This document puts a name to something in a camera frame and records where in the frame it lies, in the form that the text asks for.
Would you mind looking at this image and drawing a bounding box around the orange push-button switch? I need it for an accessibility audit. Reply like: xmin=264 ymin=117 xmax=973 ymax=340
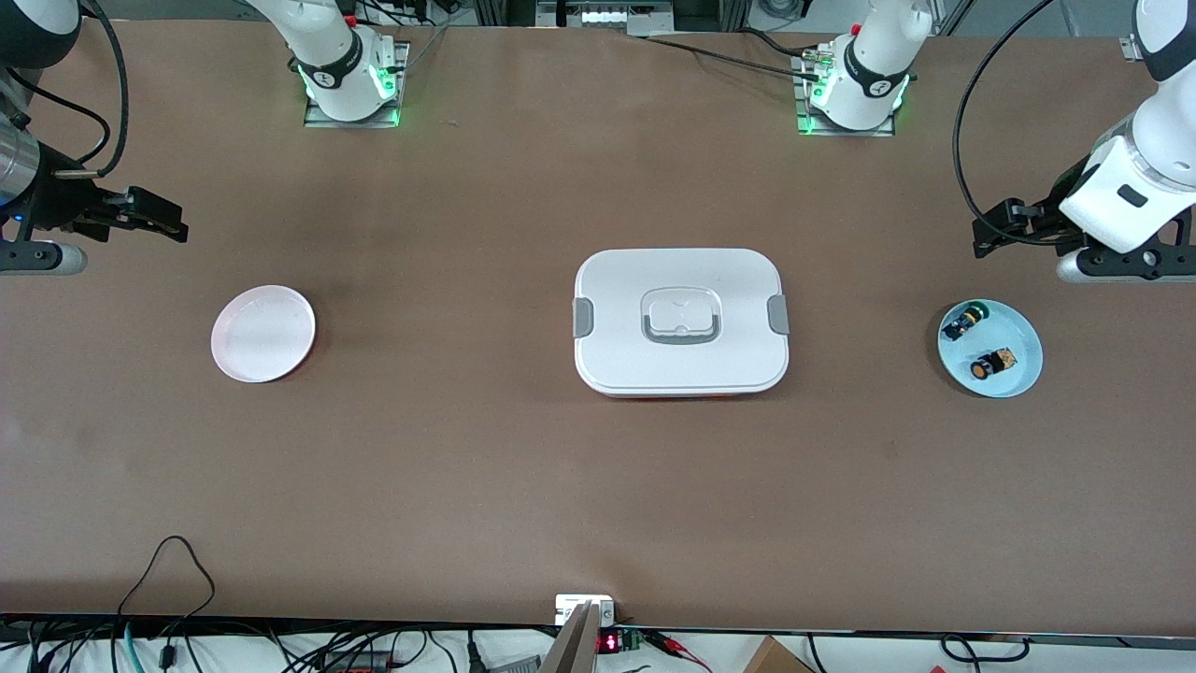
xmin=970 ymin=348 xmax=1018 ymax=383

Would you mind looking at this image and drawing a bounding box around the light blue round plate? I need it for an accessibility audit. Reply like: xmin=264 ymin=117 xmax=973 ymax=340
xmin=937 ymin=299 xmax=1044 ymax=399

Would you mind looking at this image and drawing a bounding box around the pink round plate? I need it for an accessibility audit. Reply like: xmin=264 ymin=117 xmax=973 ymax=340
xmin=211 ymin=285 xmax=317 ymax=384

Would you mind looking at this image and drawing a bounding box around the white lidded container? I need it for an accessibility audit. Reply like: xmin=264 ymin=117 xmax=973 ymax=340
xmin=572 ymin=248 xmax=790 ymax=400

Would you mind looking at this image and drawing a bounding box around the aluminium rack with light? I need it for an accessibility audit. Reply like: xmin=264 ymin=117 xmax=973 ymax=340
xmin=536 ymin=0 xmax=676 ymax=30

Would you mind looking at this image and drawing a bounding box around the brown cardboard box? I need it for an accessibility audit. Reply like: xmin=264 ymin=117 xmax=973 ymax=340
xmin=743 ymin=636 xmax=817 ymax=673

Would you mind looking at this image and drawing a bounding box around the small white box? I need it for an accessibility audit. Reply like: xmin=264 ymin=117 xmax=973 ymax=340
xmin=555 ymin=594 xmax=616 ymax=627

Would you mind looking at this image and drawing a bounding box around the grey metal bar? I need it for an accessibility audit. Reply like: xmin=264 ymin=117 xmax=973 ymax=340
xmin=539 ymin=601 xmax=600 ymax=673

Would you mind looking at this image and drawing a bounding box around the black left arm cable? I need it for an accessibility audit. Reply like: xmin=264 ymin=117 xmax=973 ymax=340
xmin=952 ymin=0 xmax=1085 ymax=250

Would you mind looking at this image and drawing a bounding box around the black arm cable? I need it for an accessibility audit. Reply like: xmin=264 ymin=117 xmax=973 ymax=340
xmin=0 ymin=0 xmax=129 ymax=180
xmin=952 ymin=0 xmax=1085 ymax=250

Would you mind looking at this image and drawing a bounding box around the blue green push-button switch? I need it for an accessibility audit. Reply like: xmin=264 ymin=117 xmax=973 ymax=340
xmin=942 ymin=303 xmax=992 ymax=342

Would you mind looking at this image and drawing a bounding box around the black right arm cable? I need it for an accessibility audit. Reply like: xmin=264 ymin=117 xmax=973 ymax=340
xmin=0 ymin=0 xmax=129 ymax=180

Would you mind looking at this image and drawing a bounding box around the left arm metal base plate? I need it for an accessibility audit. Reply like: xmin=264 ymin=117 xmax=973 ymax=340
xmin=793 ymin=54 xmax=897 ymax=138

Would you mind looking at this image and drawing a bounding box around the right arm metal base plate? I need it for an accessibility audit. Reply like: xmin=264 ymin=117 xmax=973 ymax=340
xmin=303 ymin=41 xmax=410 ymax=130

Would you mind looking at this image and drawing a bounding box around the black looped cable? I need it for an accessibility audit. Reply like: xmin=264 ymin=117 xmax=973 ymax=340
xmin=116 ymin=535 xmax=217 ymax=623

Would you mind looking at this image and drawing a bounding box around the black cable on table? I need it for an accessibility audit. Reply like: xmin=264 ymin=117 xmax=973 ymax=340
xmin=643 ymin=35 xmax=825 ymax=72

